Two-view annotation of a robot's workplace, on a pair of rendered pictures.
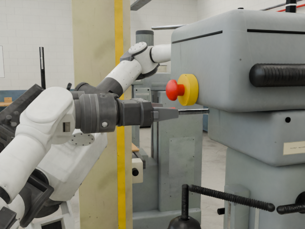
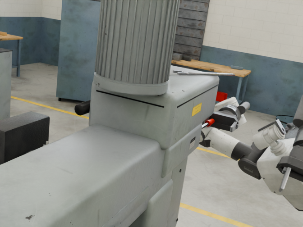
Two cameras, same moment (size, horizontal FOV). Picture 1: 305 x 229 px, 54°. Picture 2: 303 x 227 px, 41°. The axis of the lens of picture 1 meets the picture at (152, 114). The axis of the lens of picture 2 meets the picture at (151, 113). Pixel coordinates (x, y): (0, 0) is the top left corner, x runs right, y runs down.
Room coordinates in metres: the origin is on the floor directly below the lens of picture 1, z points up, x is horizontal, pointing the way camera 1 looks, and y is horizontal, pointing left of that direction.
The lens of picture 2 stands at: (1.46, -1.29, 2.13)
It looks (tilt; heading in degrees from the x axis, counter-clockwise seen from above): 16 degrees down; 130
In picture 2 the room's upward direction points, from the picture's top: 8 degrees clockwise
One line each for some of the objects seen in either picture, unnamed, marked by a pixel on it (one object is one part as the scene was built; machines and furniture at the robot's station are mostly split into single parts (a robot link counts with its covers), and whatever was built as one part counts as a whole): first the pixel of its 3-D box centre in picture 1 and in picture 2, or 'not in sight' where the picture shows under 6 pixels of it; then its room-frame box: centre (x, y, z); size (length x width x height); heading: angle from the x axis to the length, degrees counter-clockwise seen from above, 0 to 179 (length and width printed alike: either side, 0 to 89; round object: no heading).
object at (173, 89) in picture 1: (175, 90); not in sight; (0.57, -0.04, 1.76); 0.04 x 0.03 x 0.04; 18
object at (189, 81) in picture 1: (187, 89); not in sight; (0.57, -0.07, 1.76); 0.06 x 0.02 x 0.06; 18
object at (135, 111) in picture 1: (120, 113); (225, 119); (0.69, 0.07, 1.70); 0.13 x 0.12 x 0.10; 18
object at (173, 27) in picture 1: (204, 25); (205, 73); (0.68, -0.11, 1.89); 0.24 x 0.04 x 0.01; 68
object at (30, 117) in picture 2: not in sight; (16, 151); (0.42, -0.67, 1.62); 0.20 x 0.09 x 0.21; 108
